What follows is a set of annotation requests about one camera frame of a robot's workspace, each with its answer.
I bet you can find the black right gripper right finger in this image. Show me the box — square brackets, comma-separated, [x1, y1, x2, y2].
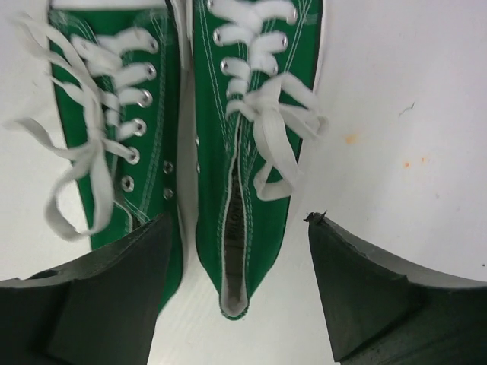
[307, 213, 486, 364]

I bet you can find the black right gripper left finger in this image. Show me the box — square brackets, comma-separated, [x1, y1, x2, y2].
[1, 215, 172, 365]

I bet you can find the green canvas sneaker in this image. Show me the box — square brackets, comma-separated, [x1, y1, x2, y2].
[10, 1, 184, 305]
[186, 1, 327, 320]

